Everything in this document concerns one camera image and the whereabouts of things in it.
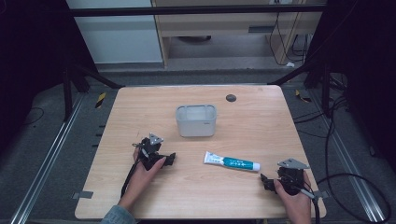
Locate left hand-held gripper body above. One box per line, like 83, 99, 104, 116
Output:
132, 133, 169, 172

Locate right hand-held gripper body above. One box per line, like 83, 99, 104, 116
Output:
276, 157, 311, 197

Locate person's left hand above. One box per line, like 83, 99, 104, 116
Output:
118, 147, 167, 213

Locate person's right hand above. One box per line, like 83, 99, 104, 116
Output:
273, 171, 313, 224

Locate grey tape piece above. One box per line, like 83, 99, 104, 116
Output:
71, 190, 94, 201
313, 189, 330, 200

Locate white and teal toothpaste tube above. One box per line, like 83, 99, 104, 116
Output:
203, 150, 262, 173

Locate grey plastic bin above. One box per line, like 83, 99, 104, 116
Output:
175, 104, 218, 138

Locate yellow and black tape strip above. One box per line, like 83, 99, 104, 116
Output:
294, 89, 313, 104
94, 91, 107, 109

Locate black metal stand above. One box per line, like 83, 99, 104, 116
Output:
266, 58, 333, 119
61, 61, 126, 123

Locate white cabinet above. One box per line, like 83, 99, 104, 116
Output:
65, 0, 163, 65

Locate black curtain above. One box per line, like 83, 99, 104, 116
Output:
0, 0, 98, 154
305, 0, 396, 174

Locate light wooden desk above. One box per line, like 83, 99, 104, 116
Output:
150, 0, 329, 68

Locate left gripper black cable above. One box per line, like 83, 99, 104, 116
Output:
120, 158, 142, 199

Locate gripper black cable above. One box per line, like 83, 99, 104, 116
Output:
120, 158, 142, 199
299, 187, 322, 224

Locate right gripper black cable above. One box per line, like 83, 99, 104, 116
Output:
299, 187, 322, 224

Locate metal floor rail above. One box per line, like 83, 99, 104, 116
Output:
307, 89, 388, 224
8, 92, 86, 224

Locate black floor cables bundle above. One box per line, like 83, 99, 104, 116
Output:
291, 74, 353, 139

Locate black looped floor cable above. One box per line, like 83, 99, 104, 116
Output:
317, 173, 392, 224

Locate thin black floor cable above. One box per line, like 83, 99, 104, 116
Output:
21, 106, 46, 127

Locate black hanging cables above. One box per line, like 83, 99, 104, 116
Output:
268, 11, 308, 67

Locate black horizontal frame bar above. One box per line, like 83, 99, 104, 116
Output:
69, 4, 329, 18

